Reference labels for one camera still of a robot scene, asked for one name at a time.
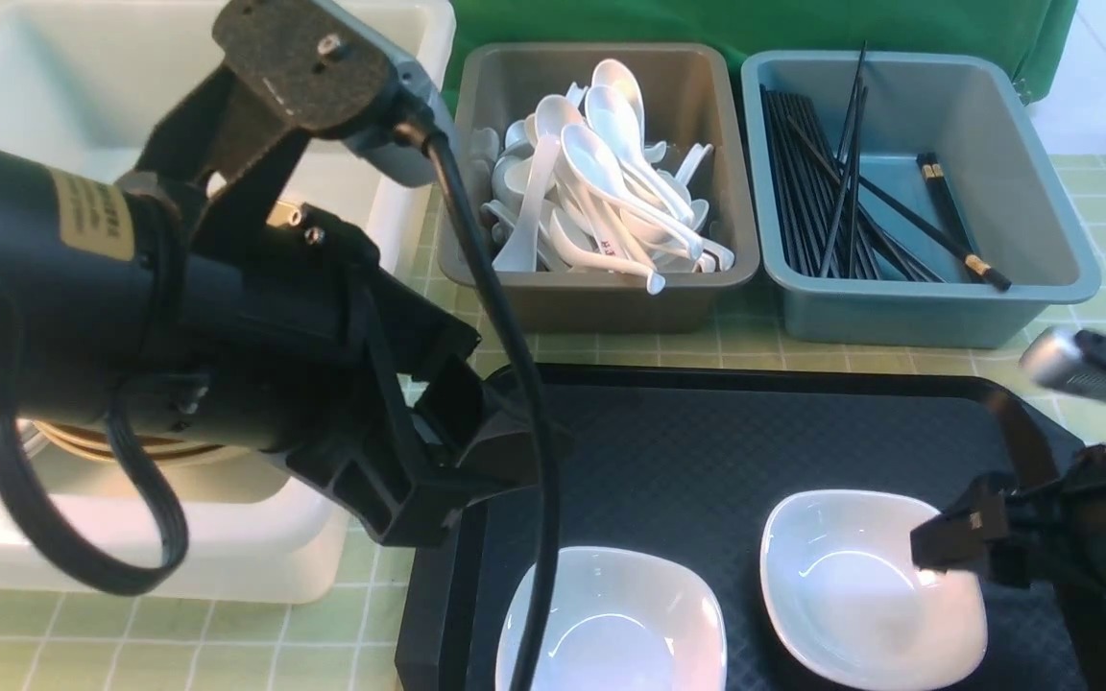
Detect green backdrop cloth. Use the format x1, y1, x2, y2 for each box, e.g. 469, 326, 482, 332
0, 0, 1079, 135

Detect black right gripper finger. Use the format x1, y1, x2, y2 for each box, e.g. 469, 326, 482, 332
910, 472, 1033, 587

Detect black serving tray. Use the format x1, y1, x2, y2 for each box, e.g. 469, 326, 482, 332
395, 364, 1106, 690

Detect large white plastic tub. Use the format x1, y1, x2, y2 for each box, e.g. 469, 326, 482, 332
0, 1, 456, 603

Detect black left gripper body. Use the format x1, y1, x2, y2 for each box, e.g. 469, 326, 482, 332
168, 200, 492, 548

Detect white square dish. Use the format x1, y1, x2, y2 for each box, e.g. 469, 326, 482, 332
759, 489, 988, 690
531, 546, 726, 690

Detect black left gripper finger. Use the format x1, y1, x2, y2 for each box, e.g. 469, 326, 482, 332
414, 359, 539, 500

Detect grey plastic spoon bin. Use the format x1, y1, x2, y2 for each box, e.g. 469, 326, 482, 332
455, 42, 762, 333

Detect pile of white spoons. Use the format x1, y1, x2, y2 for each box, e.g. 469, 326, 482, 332
469, 59, 734, 295

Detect green checkered tablecloth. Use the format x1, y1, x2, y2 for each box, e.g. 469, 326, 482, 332
0, 155, 1106, 690

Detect stacked tan bowls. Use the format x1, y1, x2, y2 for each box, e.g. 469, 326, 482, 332
30, 422, 228, 468

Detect pile of black chopsticks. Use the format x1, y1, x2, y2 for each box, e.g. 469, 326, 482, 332
760, 83, 1013, 292

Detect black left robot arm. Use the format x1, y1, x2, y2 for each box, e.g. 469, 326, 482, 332
0, 151, 539, 547

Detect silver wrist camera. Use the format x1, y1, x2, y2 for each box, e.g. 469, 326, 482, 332
135, 0, 448, 226
1019, 326, 1106, 404

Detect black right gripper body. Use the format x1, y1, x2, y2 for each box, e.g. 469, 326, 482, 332
980, 396, 1106, 690

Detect black chopstick pair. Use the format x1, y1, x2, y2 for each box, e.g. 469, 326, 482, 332
818, 42, 868, 278

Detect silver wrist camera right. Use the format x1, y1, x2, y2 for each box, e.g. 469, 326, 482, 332
1019, 326, 1106, 404

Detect blue plastic chopstick bin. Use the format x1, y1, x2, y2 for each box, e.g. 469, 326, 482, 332
740, 51, 1100, 349

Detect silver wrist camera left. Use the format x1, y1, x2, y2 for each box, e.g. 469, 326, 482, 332
135, 0, 448, 226

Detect black cable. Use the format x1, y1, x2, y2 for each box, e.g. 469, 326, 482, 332
0, 115, 564, 691

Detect white soup spoon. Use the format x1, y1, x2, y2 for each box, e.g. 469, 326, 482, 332
561, 123, 705, 261

